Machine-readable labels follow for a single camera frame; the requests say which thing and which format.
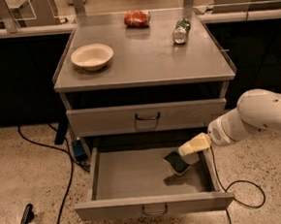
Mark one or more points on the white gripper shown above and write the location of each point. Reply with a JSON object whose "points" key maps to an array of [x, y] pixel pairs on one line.
{"points": [[220, 131]]}

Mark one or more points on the green and yellow sponge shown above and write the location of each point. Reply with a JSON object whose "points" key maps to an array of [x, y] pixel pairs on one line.
{"points": [[176, 163]]}

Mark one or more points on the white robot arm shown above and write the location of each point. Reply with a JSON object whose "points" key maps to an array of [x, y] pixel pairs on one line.
{"points": [[256, 111]]}

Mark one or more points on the grey drawer cabinet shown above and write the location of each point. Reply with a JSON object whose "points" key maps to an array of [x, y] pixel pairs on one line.
{"points": [[146, 68]]}

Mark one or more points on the open grey middle drawer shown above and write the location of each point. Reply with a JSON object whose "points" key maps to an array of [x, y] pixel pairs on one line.
{"points": [[136, 182]]}

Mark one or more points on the closed grey top drawer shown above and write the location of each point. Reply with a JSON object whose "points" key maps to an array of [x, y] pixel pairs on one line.
{"points": [[144, 118]]}

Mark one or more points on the dark long counter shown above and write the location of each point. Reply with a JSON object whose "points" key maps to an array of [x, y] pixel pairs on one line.
{"points": [[27, 65]]}

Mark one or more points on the blue power adapter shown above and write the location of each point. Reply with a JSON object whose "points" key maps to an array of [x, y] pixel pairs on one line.
{"points": [[78, 150]]}

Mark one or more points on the white bowl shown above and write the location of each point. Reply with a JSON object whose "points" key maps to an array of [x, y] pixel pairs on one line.
{"points": [[92, 57]]}

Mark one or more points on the orange soda can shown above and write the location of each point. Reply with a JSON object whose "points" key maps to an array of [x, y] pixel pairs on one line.
{"points": [[138, 18]]}

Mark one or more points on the black bar on floor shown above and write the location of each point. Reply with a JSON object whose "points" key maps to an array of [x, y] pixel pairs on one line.
{"points": [[28, 214]]}

